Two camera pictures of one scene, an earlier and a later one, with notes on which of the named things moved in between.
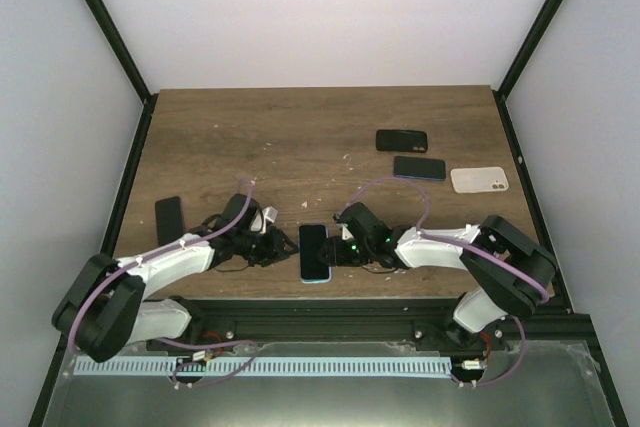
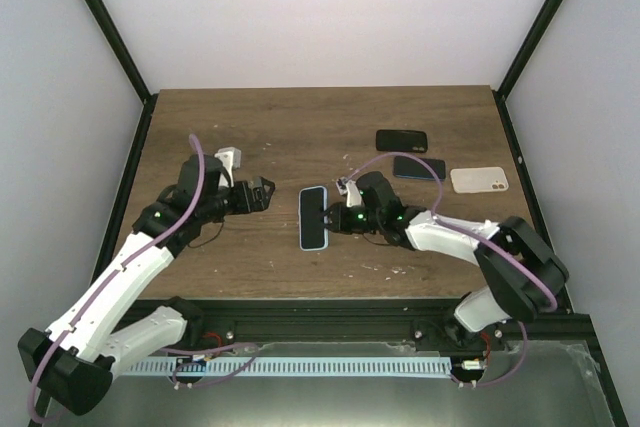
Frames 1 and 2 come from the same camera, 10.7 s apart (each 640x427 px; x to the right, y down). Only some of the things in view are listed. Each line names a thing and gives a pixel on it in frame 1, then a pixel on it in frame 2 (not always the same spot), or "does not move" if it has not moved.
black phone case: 397,140 does not move
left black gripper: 275,251 -> 261,200
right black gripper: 334,253 -> 337,211
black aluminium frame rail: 393,320 does not move
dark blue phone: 419,168 does not move
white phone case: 481,179 does not move
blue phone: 312,238 -> 312,232
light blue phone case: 312,239 -> 326,228
